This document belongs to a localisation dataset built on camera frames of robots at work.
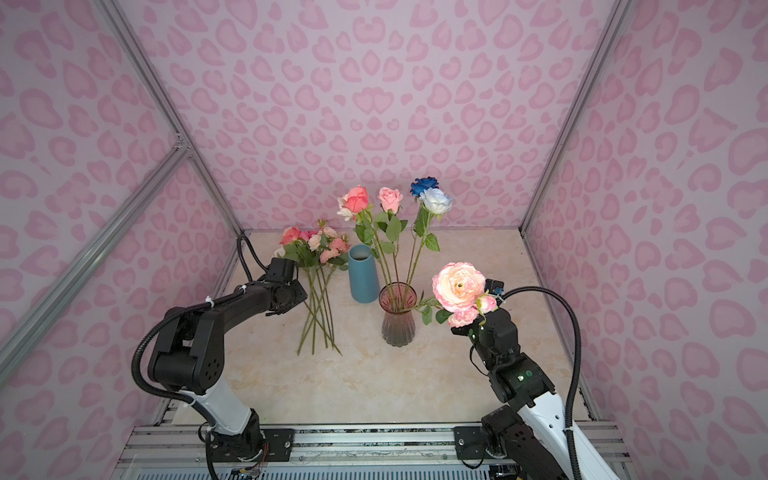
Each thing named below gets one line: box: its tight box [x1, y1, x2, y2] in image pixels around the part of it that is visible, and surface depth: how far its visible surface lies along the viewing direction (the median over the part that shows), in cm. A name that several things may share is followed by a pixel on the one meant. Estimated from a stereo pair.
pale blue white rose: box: [405, 188, 454, 300], surface depth 69 cm
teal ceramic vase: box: [348, 244, 380, 304], surface depth 92 cm
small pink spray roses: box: [432, 262, 497, 327], surface depth 45 cm
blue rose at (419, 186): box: [406, 176, 439, 289], surface depth 73 cm
